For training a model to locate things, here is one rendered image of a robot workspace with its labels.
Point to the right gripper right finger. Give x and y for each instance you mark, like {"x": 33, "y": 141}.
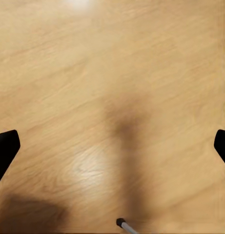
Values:
{"x": 219, "y": 143}

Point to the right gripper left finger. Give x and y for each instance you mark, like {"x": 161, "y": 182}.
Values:
{"x": 9, "y": 147}

